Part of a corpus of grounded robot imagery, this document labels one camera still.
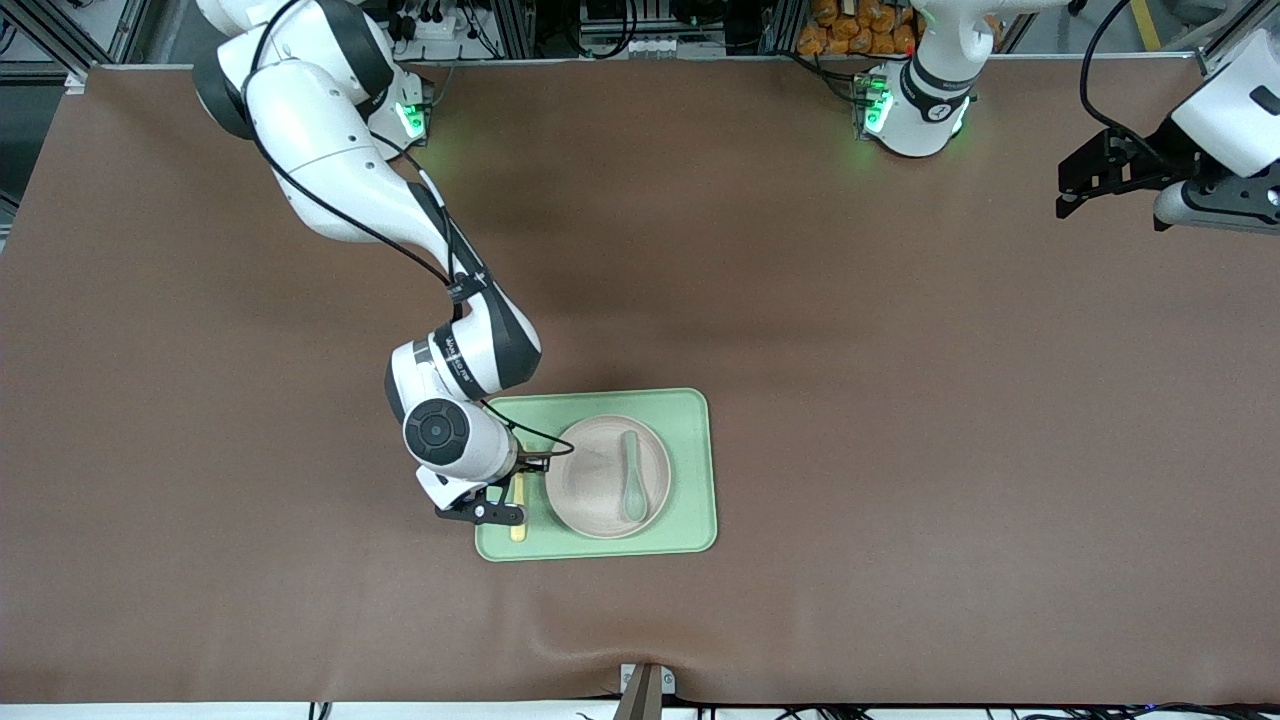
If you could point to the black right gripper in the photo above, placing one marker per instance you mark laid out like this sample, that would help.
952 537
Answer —
531 464

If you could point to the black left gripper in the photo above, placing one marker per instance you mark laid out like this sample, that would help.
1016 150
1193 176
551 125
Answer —
1166 153

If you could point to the yellow plastic fork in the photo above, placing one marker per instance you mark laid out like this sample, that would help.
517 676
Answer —
518 530

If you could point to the beige round plate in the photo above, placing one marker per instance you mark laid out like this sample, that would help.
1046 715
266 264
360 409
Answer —
590 490

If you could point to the teal plastic spoon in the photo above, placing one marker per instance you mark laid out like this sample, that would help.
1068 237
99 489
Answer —
633 500

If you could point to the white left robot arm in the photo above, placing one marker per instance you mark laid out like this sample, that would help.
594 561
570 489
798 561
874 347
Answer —
925 110

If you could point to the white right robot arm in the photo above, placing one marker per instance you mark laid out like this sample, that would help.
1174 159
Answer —
330 150

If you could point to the light green rectangular tray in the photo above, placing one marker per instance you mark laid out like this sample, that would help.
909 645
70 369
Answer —
690 500

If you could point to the brown table mat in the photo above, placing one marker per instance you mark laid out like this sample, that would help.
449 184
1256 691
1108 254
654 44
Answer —
900 400

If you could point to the orange bread pile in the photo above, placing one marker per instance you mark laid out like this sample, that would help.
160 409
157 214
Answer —
860 25

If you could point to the white connector strip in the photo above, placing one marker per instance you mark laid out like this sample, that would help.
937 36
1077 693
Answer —
632 46

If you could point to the white power strip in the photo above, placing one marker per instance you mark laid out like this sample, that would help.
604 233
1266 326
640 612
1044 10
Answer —
435 25

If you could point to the aluminium frame strut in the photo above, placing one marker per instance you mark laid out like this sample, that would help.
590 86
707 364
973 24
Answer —
1225 45
70 35

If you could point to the aluminium profile post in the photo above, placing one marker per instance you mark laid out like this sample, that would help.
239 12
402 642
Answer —
640 700

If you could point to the aluminium frame profile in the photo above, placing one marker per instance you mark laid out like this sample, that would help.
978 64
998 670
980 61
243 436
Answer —
782 25
518 25

